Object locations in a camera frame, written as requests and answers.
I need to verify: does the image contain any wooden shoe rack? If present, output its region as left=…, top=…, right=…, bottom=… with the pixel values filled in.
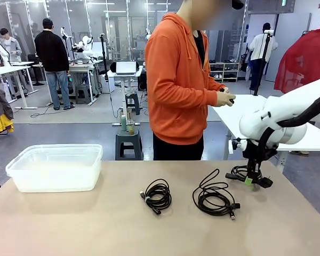
left=209, top=61, right=241, bottom=83

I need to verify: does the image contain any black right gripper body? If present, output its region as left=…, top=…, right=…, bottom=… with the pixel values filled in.
left=242, top=139, right=279, bottom=163

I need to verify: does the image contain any person in orange hoodie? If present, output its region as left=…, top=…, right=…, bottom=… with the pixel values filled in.
left=145, top=0, right=225, bottom=161

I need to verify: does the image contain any black tripod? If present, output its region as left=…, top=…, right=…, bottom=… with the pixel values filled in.
left=253, top=29, right=274, bottom=97

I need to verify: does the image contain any person in grey hoodie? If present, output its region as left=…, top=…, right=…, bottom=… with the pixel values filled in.
left=0, top=28, right=22, bottom=62

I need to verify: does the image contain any white background table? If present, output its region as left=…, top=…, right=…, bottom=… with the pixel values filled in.
left=210, top=93, right=320, bottom=161

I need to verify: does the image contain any white standing desk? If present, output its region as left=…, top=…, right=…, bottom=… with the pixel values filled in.
left=0, top=61, right=39, bottom=110

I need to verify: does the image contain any person in white top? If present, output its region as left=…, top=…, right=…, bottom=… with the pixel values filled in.
left=249, top=22, right=279, bottom=91

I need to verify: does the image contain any grey plastic stool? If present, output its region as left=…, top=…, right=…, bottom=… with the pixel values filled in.
left=75, top=84, right=92, bottom=105

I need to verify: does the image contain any black cable with tie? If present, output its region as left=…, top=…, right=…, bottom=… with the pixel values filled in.
left=139, top=178, right=173, bottom=217

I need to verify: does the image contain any person's left forearm orange sleeve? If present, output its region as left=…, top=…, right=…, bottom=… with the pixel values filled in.
left=208, top=76, right=225, bottom=93

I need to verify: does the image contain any black handheld device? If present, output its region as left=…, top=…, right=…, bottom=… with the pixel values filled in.
left=220, top=88, right=237, bottom=105

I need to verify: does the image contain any red cape on mannequin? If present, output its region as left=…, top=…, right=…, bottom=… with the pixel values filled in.
left=274, top=26, right=320, bottom=94

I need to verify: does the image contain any dark plastic step stool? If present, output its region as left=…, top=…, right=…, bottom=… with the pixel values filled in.
left=114, top=130, right=144, bottom=161

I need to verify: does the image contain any black loosely thin cable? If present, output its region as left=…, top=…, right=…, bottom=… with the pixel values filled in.
left=192, top=168, right=241, bottom=221

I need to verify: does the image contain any clear plastic storage container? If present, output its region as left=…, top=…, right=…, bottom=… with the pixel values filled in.
left=5, top=143, right=104, bottom=193

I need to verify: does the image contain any open laptop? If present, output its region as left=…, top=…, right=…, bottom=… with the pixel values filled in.
left=115, top=61, right=138, bottom=75

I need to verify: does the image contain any person's right forearm orange sleeve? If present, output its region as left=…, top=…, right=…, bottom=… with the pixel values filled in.
left=162, top=86, right=219, bottom=110

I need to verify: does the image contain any white laptop stand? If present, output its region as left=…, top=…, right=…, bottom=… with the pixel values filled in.
left=111, top=73, right=142, bottom=126

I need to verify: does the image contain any small dark stool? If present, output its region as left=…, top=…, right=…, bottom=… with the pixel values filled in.
left=124, top=92, right=141, bottom=115

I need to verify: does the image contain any white desk with equipment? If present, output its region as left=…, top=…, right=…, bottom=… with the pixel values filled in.
left=31, top=59, right=103, bottom=106

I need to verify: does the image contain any person's right hand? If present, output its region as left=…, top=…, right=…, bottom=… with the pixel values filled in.
left=216, top=92, right=237, bottom=108

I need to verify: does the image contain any man in black jacket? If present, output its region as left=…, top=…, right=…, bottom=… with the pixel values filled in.
left=34, top=18, right=76, bottom=111

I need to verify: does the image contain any black power cord with plug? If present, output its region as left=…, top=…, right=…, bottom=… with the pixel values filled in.
left=225, top=164, right=274, bottom=190

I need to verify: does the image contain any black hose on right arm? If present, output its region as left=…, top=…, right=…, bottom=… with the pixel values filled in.
left=257, top=89, right=320, bottom=161

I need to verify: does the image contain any yellow cloth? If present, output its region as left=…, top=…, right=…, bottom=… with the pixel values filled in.
left=0, top=114, right=15, bottom=134

